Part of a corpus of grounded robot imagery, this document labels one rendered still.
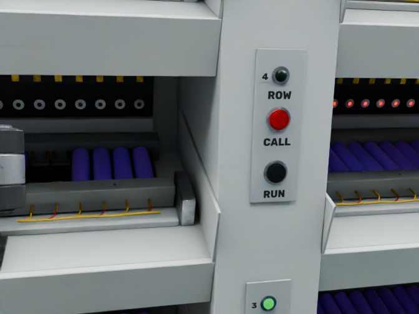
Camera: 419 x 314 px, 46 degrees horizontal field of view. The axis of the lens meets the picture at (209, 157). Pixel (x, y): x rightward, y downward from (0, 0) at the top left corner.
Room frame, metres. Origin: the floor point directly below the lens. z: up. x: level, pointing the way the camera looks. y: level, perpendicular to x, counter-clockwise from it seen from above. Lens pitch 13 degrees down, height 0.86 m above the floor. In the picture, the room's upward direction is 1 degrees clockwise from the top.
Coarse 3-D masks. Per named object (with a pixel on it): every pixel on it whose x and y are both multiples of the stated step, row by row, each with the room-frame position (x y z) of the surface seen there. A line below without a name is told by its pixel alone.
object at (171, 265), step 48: (192, 144) 0.47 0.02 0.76; (192, 192) 0.42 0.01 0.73; (48, 240) 0.39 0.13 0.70; (96, 240) 0.39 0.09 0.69; (144, 240) 0.40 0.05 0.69; (192, 240) 0.40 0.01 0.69; (0, 288) 0.34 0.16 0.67; (48, 288) 0.35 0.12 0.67; (96, 288) 0.36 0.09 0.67; (144, 288) 0.37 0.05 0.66; (192, 288) 0.38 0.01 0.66
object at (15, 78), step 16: (0, 80) 0.49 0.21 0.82; (16, 80) 0.50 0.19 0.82; (32, 80) 0.50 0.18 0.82; (48, 80) 0.50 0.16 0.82; (64, 80) 0.51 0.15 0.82; (80, 80) 0.51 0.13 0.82; (96, 80) 0.52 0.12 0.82; (112, 80) 0.52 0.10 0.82; (128, 80) 0.52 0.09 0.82; (144, 80) 0.53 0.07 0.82; (0, 96) 0.50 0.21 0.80; (16, 96) 0.50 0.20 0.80; (32, 96) 0.51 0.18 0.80; (48, 96) 0.51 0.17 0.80; (64, 96) 0.51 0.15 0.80; (80, 96) 0.52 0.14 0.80; (96, 96) 0.52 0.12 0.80; (112, 96) 0.53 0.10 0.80; (128, 96) 0.53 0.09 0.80; (144, 96) 0.53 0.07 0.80; (0, 112) 0.51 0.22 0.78; (16, 112) 0.51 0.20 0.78; (32, 112) 0.51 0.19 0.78; (48, 112) 0.52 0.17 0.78; (64, 112) 0.52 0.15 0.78; (80, 112) 0.52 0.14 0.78; (96, 112) 0.53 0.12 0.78; (112, 112) 0.53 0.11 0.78; (128, 112) 0.54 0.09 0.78; (144, 112) 0.54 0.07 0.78
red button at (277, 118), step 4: (272, 112) 0.38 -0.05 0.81; (276, 112) 0.38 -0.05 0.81; (280, 112) 0.38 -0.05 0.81; (284, 112) 0.38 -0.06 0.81; (272, 116) 0.38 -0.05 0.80; (276, 116) 0.38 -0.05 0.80; (280, 116) 0.38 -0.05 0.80; (284, 116) 0.38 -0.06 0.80; (288, 116) 0.38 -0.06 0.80; (272, 120) 0.38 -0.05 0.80; (276, 120) 0.38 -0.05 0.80; (280, 120) 0.38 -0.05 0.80; (284, 120) 0.38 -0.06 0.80; (288, 120) 0.38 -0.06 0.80; (272, 124) 0.38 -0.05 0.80; (276, 124) 0.38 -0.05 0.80; (280, 124) 0.38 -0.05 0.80; (284, 124) 0.38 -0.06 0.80; (276, 128) 0.38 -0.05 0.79; (280, 128) 0.38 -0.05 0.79
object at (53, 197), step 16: (32, 192) 0.41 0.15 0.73; (48, 192) 0.41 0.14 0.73; (64, 192) 0.41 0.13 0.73; (80, 192) 0.42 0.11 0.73; (96, 192) 0.42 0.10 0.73; (112, 192) 0.43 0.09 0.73; (128, 192) 0.43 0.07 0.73; (144, 192) 0.43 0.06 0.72; (160, 192) 0.44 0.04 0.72; (32, 208) 0.41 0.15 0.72; (48, 208) 0.42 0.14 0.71; (64, 208) 0.42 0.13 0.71; (80, 208) 0.41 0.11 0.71; (96, 208) 0.43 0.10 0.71; (112, 208) 0.43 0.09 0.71; (128, 208) 0.42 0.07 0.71
